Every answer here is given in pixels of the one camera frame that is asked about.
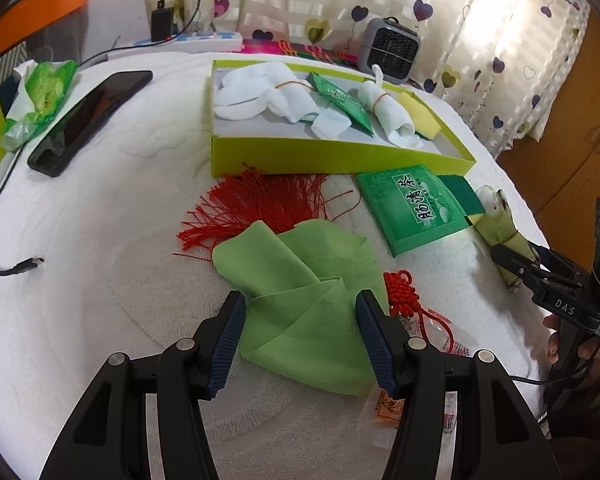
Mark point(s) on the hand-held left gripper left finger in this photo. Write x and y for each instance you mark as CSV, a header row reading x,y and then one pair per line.
x,y
225,345

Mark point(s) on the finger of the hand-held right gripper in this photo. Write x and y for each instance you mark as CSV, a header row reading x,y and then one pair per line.
x,y
512,262
560,260

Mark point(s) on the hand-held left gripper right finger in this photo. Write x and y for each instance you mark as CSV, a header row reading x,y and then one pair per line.
x,y
375,345

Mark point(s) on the green floral cloth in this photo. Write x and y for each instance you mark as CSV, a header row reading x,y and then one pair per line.
x,y
500,227

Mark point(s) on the clear plastic packet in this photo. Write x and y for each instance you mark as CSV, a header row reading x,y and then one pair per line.
x,y
385,407

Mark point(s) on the light green cloth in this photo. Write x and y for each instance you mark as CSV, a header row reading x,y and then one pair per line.
x,y
300,310

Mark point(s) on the yellow sponge with green pad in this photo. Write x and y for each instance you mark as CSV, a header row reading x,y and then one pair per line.
x,y
420,115
457,195

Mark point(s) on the green tea packet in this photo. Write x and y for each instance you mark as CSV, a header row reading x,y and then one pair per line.
x,y
340,100
410,210

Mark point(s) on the red tassel knot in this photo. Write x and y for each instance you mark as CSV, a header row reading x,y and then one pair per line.
x,y
260,200

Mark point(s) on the white terry cloth roll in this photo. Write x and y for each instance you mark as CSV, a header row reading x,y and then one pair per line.
x,y
387,112

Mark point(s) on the lime green shallow box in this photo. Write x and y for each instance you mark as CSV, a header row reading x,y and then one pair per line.
x,y
305,157

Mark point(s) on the small white sock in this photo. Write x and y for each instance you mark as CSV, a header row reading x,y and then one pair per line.
x,y
330,124

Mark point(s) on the white towel large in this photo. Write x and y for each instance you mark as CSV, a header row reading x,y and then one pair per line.
x,y
250,95

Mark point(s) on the person's right forearm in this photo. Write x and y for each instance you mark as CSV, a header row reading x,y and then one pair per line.
x,y
580,420

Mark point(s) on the wooden wardrobe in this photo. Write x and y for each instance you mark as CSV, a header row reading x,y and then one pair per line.
x,y
570,160

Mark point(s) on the small grey fan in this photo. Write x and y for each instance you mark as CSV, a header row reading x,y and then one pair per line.
x,y
390,52

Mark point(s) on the black phone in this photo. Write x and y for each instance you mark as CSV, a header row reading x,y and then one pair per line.
x,y
85,120

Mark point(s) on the colourful plaid cloth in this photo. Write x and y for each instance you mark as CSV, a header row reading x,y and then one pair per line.
x,y
305,52

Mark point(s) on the white power strip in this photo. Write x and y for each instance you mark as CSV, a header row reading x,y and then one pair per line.
x,y
200,40

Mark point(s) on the green white plastic bag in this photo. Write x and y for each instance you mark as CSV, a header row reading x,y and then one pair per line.
x,y
42,90

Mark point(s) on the black charger adapter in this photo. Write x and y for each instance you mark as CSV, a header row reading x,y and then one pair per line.
x,y
161,22

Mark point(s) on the orange tray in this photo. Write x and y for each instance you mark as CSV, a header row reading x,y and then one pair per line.
x,y
30,5

